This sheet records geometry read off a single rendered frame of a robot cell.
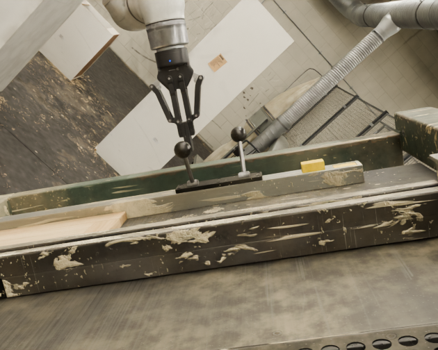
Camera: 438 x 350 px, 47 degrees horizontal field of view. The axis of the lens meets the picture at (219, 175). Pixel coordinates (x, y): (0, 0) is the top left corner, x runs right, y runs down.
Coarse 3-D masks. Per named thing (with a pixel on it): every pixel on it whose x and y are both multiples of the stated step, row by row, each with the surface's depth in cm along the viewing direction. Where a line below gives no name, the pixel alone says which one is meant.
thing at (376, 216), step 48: (384, 192) 77; (432, 192) 72; (48, 240) 84; (96, 240) 79; (144, 240) 77; (192, 240) 77; (240, 240) 76; (288, 240) 76; (336, 240) 75; (384, 240) 74; (0, 288) 81; (48, 288) 80
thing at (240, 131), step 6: (240, 126) 117; (234, 132) 116; (240, 132) 116; (234, 138) 117; (240, 138) 116; (240, 144) 117; (240, 150) 116; (240, 156) 116; (240, 174) 114; (246, 174) 114
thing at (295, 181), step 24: (336, 168) 111; (360, 168) 110; (168, 192) 117; (192, 192) 114; (216, 192) 113; (240, 192) 113; (264, 192) 113; (288, 192) 112; (24, 216) 120; (48, 216) 118; (72, 216) 117
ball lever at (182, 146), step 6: (180, 144) 108; (186, 144) 108; (174, 150) 109; (180, 150) 107; (186, 150) 108; (180, 156) 108; (186, 156) 109; (186, 162) 111; (186, 168) 112; (192, 174) 114; (192, 180) 114
